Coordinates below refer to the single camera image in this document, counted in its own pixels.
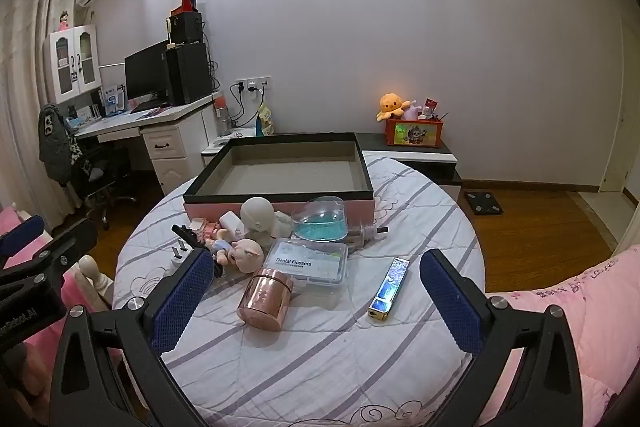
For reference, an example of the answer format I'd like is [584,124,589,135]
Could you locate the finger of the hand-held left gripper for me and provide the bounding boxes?
[0,218,99,290]
[0,215,47,270]

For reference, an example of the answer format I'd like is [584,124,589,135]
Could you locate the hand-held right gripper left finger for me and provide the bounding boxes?
[49,248,216,427]

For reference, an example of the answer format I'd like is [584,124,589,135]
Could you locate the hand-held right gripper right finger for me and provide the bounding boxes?
[419,249,585,427]

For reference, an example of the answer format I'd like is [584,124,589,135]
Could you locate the white plug adapter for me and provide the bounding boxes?
[162,243,194,280]

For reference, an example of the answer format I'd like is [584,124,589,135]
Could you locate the black bracelet watch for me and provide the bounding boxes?
[171,224,226,279]

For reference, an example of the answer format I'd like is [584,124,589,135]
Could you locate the blue and gold lighter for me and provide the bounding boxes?
[368,257,411,323]

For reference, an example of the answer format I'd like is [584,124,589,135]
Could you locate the pink pig figurine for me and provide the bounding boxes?
[210,237,266,276]

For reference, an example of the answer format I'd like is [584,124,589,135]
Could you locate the rose gold canister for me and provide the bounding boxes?
[236,268,296,333]

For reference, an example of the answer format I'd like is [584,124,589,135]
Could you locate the white doll head figure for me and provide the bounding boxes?
[240,197,294,239]

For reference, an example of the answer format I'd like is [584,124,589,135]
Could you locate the clear plastic flosser box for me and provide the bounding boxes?
[261,237,349,291]

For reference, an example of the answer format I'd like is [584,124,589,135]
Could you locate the bulb-shaped bottle with blue liquid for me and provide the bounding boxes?
[291,196,389,254]

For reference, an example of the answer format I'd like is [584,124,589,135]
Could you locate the pink box with black rim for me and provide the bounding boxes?
[182,132,377,233]

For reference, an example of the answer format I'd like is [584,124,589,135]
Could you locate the pink cloth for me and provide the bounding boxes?
[0,204,52,269]

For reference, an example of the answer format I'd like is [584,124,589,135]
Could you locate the white bedpost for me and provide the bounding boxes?
[74,254,114,309]

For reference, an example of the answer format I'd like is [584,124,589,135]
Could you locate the black office chair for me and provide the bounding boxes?
[70,141,141,231]

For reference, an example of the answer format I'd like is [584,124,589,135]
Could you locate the pink toy blocks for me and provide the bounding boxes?
[190,217,224,244]

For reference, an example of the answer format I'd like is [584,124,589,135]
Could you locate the black bathroom scale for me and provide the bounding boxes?
[462,189,505,217]

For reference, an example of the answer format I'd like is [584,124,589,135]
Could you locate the white striped bed quilt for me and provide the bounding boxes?
[112,154,494,427]

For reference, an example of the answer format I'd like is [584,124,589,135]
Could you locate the blue and white box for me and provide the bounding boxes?
[102,85,126,116]

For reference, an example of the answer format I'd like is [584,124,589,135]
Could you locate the pink blanket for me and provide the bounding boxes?
[475,244,640,427]

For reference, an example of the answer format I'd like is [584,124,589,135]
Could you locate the white desk with drawers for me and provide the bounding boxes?
[74,94,224,198]

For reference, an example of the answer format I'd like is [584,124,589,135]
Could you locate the orange printed toy box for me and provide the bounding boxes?
[384,117,445,150]

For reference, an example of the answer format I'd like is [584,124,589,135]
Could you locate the beige curtain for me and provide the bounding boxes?
[0,0,84,219]

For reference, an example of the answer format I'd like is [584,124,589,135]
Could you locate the white glass-door cabinet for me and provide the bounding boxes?
[42,24,104,105]

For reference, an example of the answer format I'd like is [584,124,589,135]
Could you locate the water bottle with red cap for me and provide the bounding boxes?
[214,94,232,133]

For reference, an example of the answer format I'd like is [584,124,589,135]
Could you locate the black computer monitor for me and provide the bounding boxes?
[123,39,174,108]

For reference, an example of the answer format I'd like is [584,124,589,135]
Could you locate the yellow snack bag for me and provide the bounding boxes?
[257,103,276,137]

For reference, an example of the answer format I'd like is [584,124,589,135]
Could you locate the orange octopus plush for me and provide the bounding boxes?
[376,93,419,124]

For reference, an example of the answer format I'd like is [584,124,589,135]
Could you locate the black computer tower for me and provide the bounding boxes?
[166,42,214,106]

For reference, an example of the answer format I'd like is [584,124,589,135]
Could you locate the cream door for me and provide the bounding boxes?
[601,17,640,196]

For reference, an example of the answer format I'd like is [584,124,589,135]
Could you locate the black speaker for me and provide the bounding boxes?
[165,12,205,45]

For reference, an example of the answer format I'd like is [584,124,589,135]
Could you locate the black cable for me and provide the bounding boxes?
[229,82,252,128]

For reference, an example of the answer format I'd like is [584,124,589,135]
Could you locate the white wall outlet strip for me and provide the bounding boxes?
[236,77,274,92]

